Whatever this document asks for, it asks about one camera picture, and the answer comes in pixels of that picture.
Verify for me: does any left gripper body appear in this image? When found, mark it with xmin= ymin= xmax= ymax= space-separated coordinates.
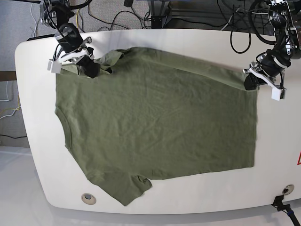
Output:
xmin=243 ymin=49 xmax=291 ymax=89

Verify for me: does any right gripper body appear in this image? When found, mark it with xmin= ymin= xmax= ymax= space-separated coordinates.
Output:
xmin=53 ymin=23 xmax=94 ymax=64

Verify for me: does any olive green T-shirt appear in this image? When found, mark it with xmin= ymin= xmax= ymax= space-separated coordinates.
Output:
xmin=55 ymin=48 xmax=257 ymax=206

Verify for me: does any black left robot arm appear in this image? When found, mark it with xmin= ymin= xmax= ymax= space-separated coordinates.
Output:
xmin=244 ymin=0 xmax=301 ymax=90

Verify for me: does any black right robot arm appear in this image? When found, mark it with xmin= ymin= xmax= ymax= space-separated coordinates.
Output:
xmin=40 ymin=0 xmax=100 ymax=78

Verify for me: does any black flat bar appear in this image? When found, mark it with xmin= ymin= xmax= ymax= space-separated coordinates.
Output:
xmin=27 ymin=34 xmax=54 ymax=41

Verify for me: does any red warning triangle sticker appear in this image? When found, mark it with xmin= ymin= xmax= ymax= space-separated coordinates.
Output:
xmin=297 ymin=152 xmax=301 ymax=165

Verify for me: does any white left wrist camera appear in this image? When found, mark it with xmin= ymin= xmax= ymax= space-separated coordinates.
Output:
xmin=271 ymin=88 xmax=286 ymax=101

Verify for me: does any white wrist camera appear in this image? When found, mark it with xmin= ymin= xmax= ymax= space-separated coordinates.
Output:
xmin=48 ymin=60 xmax=62 ymax=73
xmin=271 ymin=88 xmax=286 ymax=101

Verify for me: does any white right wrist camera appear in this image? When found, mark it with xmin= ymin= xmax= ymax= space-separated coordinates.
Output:
xmin=48 ymin=60 xmax=62 ymax=73

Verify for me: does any white floor cable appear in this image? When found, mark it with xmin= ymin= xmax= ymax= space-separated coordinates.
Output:
xmin=28 ymin=3 xmax=38 ymax=36

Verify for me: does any black metal frame post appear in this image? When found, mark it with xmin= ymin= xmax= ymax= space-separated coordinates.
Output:
xmin=148 ymin=0 xmax=170 ymax=29

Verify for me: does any right table cable grommet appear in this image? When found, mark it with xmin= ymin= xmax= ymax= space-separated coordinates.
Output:
xmin=282 ymin=184 xmax=294 ymax=195

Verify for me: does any table cable grommet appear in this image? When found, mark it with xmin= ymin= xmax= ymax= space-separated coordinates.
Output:
xmin=282 ymin=184 xmax=294 ymax=195
xmin=81 ymin=193 xmax=96 ymax=205

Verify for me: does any black clamp with cable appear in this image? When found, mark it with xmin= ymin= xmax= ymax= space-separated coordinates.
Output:
xmin=272 ymin=195 xmax=301 ymax=226

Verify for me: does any left table cable grommet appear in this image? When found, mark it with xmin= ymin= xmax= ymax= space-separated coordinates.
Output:
xmin=81 ymin=193 xmax=96 ymax=205

